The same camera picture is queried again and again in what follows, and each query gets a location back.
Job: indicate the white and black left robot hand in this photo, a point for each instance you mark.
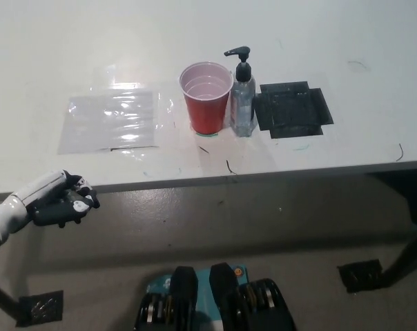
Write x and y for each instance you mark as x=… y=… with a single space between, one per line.
x=39 y=193

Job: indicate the green tape marker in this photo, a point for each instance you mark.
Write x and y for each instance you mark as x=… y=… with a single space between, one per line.
x=208 y=135

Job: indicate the clear plastic sheet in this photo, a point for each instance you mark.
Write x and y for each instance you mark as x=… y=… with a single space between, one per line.
x=108 y=120

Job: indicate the black table leg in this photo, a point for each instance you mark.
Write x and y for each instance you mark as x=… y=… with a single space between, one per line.
x=3 y=300
x=410 y=255

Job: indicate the black tape patch on table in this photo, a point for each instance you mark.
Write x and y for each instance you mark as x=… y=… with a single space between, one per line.
x=291 y=110

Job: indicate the clear hand soap pump bottle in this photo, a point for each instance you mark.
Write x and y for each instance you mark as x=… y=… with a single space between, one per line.
x=242 y=107

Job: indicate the red plastic cup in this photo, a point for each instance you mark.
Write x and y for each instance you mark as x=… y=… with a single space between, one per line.
x=205 y=110

